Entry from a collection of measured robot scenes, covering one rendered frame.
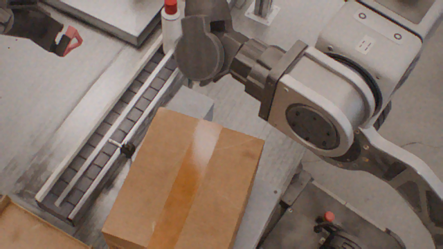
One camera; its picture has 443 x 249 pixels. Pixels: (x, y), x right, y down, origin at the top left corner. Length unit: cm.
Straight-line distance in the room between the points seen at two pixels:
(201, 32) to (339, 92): 22
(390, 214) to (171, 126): 145
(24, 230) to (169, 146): 47
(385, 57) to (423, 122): 191
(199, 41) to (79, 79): 82
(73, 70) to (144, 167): 58
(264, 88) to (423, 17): 27
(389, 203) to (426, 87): 68
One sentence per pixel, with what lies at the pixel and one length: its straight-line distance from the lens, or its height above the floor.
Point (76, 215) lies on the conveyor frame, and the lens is 136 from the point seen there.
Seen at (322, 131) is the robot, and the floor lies 146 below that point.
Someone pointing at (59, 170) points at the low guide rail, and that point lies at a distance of 136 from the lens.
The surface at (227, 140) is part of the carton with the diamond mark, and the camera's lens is 113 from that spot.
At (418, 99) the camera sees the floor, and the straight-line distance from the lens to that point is 275.
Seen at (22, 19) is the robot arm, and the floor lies 132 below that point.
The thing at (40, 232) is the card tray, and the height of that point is 83.
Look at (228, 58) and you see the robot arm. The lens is 81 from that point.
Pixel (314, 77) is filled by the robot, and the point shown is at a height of 150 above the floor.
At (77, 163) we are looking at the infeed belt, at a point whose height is 88.
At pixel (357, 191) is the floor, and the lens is 241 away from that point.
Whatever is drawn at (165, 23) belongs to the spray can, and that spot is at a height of 102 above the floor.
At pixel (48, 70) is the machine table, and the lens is 163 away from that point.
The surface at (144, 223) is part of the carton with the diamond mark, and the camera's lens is 106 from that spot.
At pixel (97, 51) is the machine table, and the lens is 164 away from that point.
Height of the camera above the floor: 212
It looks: 60 degrees down
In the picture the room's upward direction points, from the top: 7 degrees clockwise
